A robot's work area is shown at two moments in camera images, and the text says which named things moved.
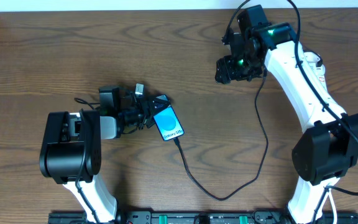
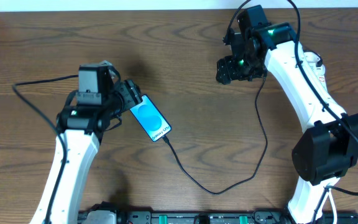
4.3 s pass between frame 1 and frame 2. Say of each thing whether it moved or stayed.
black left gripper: moved
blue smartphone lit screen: moved
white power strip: stayed
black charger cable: moved
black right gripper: stayed
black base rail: stayed
